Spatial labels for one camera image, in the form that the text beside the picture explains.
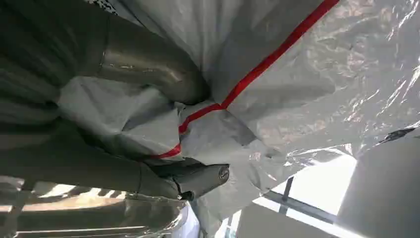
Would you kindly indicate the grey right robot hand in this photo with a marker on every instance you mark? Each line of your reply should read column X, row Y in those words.
column 144, row 62

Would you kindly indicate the black-and-white printed parcel label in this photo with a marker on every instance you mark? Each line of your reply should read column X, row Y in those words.
column 105, row 5

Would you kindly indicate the ribbed grey right arm sleeve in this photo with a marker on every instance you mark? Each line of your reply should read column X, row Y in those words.
column 26, row 92

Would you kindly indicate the shiny clear-wrapped parcel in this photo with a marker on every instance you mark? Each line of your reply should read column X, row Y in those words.
column 98, row 216

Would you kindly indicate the dark grey panel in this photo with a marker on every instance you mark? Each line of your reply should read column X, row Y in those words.
column 384, row 190

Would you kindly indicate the black metal frame bar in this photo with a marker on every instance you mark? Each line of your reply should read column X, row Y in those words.
column 297, row 203

